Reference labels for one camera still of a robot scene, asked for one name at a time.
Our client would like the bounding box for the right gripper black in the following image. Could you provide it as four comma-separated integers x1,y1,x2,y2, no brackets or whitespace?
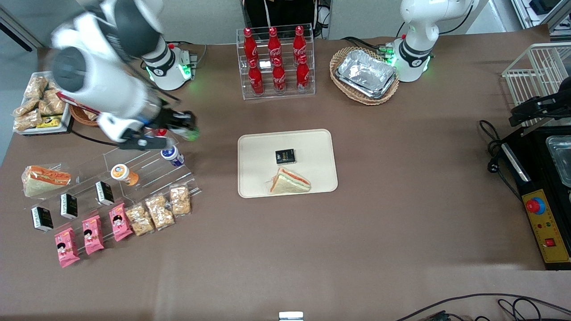
152,108,197,136

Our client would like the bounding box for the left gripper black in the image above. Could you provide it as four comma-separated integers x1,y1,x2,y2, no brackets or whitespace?
510,88,571,127

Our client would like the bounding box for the blue gum bottle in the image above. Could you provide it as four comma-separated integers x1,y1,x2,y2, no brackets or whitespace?
161,145,185,168

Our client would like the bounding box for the steel tray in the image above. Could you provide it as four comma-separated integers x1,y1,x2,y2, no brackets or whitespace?
546,136,571,188

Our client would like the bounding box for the beige plastic serving tray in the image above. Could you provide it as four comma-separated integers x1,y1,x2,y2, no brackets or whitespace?
237,129,339,198

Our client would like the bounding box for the orange gum bottle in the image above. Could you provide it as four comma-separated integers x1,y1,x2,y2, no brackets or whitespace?
110,164,139,186

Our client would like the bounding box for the white rectangular tray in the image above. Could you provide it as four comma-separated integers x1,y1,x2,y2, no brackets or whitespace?
12,71,74,136

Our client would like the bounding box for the aluminium foil tray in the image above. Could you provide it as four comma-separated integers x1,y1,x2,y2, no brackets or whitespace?
335,49,397,99

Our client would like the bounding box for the clear acrylic bottle rack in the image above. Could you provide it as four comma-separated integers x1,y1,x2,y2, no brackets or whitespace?
236,23,316,101

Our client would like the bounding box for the clear acrylic stepped display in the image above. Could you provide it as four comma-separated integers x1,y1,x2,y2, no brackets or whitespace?
27,138,202,250

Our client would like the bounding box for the black machine yellow panel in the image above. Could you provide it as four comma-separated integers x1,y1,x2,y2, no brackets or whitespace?
500,125,571,271

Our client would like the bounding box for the red cola bottle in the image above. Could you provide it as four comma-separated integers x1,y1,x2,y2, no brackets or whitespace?
296,54,310,92
292,25,307,63
248,59,265,96
267,27,282,65
272,57,287,94
243,28,259,67

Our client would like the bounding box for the brown round wicker basket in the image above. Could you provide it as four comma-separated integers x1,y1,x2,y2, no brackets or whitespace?
69,103,101,128

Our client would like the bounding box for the maroon cookie box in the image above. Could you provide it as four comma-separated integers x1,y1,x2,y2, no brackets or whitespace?
56,91,101,115

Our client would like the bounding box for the wrapped triangle sandwich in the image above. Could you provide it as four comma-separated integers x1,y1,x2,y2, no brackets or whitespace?
21,165,72,198
268,167,311,195

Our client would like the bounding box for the pink snack packet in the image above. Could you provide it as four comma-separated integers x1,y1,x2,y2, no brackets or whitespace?
108,203,133,242
54,227,81,268
82,215,105,255

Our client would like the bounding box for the yellow snack packet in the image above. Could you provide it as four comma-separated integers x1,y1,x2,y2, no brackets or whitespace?
36,115,63,129

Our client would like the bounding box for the light oval wicker basket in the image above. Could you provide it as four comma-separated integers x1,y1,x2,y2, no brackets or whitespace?
329,46,400,106

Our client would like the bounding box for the black power cable with plug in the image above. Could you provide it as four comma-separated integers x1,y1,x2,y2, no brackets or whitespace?
480,119,522,201

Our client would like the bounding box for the white wire basket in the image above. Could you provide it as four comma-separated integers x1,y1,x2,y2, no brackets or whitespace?
502,42,571,128

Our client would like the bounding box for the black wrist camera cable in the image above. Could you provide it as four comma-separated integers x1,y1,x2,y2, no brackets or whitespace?
71,128,123,148

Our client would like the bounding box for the aluminium frame rack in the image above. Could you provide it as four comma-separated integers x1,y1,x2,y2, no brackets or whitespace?
511,0,571,38

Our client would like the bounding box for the black arm base cable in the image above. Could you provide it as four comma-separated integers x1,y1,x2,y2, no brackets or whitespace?
341,37,393,54

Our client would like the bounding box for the long black cable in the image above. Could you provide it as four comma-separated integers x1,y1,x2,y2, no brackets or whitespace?
395,293,571,321

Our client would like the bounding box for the looped black cable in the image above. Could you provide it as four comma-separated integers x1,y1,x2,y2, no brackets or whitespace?
497,298,542,321

